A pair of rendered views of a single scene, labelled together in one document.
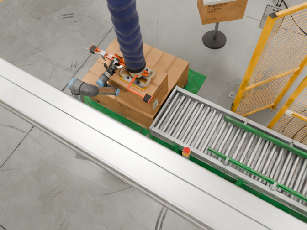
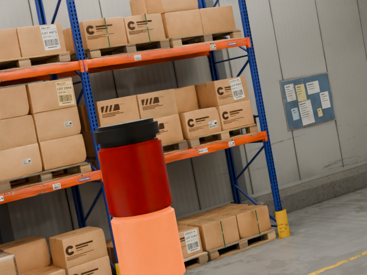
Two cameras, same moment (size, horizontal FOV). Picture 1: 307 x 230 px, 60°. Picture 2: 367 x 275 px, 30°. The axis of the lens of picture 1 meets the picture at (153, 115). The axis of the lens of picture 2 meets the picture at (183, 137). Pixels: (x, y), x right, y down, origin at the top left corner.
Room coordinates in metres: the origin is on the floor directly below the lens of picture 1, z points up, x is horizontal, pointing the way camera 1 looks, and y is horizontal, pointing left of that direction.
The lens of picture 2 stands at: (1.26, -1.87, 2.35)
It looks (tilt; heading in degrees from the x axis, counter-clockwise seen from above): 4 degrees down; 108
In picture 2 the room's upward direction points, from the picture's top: 10 degrees counter-clockwise
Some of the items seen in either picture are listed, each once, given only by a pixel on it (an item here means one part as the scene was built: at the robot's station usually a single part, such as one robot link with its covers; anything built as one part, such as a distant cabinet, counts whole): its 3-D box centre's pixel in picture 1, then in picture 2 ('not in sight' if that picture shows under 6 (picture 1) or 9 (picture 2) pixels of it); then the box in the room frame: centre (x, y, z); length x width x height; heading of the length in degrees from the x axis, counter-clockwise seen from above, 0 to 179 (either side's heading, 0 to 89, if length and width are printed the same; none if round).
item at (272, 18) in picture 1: (272, 76); not in sight; (1.45, -1.39, 1.05); 0.87 x 0.10 x 2.10; 101
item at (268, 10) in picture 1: (272, 18); not in sight; (1.76, -1.32, 1.62); 0.20 x 0.05 x 0.30; 49
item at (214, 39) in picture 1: (216, 27); not in sight; (2.94, -1.26, 0.31); 0.40 x 0.40 x 0.62
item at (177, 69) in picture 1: (136, 79); not in sight; (2.22, 0.15, 0.34); 1.20 x 1.00 x 0.40; 49
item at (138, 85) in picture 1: (133, 81); not in sight; (1.71, 0.15, 1.09); 0.34 x 0.10 x 0.05; 49
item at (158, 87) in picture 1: (138, 84); not in sight; (1.79, 0.11, 0.87); 0.60 x 0.40 x 0.40; 47
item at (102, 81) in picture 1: (102, 81); not in sight; (1.71, 0.48, 1.20); 0.12 x 0.09 x 0.10; 139
